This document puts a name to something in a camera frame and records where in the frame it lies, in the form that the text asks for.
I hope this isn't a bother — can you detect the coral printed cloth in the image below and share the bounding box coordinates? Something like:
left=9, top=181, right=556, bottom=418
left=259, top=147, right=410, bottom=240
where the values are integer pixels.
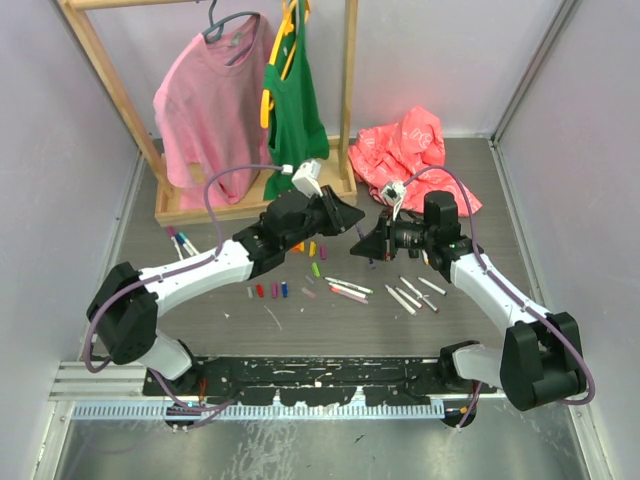
left=348, top=106, right=482, bottom=217

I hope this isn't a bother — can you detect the wooden clothes rack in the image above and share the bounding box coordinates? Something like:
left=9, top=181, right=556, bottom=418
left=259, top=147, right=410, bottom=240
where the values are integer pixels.
left=58, top=1, right=358, bottom=227

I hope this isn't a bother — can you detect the green marker cap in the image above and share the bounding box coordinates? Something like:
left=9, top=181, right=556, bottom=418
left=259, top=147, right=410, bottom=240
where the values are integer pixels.
left=311, top=262, right=321, bottom=278

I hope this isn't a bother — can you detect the pink pen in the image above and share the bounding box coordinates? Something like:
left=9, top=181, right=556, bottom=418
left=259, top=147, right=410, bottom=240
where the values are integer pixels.
left=330, top=286, right=369, bottom=304

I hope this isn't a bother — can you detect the brown marker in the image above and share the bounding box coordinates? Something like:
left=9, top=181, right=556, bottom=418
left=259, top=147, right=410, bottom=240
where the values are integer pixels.
left=399, top=276, right=440, bottom=313

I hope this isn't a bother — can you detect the green tank top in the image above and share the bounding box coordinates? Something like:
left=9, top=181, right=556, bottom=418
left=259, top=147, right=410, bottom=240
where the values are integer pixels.
left=262, top=14, right=331, bottom=201

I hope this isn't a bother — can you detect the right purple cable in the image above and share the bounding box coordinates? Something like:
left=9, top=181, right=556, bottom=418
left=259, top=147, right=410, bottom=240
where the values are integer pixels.
left=404, top=165, right=597, bottom=426

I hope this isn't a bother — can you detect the red capped marker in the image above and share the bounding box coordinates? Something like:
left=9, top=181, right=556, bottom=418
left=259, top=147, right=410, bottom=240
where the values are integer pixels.
left=395, top=287, right=423, bottom=309

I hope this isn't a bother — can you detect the clear pink pen cap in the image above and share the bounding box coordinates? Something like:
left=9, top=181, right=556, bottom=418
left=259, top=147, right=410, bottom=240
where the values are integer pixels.
left=301, top=287, right=317, bottom=299

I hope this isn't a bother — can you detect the yellow hanger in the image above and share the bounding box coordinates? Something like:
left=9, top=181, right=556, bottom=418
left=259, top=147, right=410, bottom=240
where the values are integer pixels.
left=260, top=1, right=311, bottom=129

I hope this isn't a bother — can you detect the pink t-shirt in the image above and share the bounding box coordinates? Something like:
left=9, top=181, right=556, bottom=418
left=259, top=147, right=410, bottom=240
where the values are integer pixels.
left=153, top=15, right=274, bottom=210

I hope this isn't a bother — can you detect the green capped marker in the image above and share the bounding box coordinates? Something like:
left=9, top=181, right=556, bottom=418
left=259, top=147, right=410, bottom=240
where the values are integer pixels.
left=324, top=276, right=374, bottom=294

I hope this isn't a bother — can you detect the dark purple pen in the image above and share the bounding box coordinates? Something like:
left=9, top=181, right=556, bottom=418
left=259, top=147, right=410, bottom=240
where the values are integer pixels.
left=355, top=222, right=376, bottom=269

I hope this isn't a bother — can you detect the grey capped white marker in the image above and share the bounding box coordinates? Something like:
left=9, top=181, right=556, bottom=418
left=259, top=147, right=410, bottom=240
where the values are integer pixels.
left=329, top=283, right=367, bottom=302

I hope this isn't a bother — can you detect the grey hanger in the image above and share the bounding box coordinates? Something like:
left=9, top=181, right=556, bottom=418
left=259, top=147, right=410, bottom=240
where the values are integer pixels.
left=202, top=0, right=261, bottom=66

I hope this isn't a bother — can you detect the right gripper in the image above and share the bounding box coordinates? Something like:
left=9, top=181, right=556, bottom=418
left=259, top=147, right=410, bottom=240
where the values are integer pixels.
left=350, top=208, right=435, bottom=262

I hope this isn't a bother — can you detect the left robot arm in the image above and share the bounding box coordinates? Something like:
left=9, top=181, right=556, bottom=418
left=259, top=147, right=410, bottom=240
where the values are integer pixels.
left=86, top=186, right=365, bottom=396

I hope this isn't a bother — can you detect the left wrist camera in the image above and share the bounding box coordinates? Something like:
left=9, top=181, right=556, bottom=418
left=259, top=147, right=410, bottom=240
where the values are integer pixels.
left=292, top=159, right=323, bottom=198

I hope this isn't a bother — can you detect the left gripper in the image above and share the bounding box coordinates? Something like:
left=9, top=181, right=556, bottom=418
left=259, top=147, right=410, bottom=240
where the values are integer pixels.
left=282, top=185, right=363, bottom=252

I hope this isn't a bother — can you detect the slotted cable duct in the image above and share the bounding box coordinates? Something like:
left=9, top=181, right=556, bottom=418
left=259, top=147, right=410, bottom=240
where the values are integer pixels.
left=70, top=398, right=445, bottom=422

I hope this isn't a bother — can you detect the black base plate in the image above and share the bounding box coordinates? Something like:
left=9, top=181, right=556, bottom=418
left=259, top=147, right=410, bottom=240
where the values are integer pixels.
left=167, top=357, right=472, bottom=407

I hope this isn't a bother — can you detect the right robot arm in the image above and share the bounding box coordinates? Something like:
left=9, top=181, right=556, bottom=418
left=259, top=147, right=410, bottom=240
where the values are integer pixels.
left=350, top=182, right=589, bottom=411

